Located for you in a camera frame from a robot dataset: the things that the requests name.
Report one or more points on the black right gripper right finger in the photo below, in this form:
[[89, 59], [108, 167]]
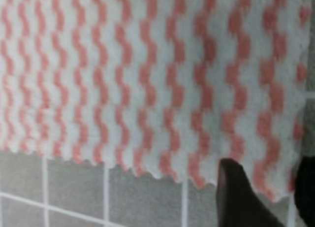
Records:
[[304, 195]]

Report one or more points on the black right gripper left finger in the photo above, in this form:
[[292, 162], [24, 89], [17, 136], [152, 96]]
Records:
[[237, 204]]

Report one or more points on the pink white wavy towel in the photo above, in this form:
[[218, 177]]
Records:
[[165, 87]]

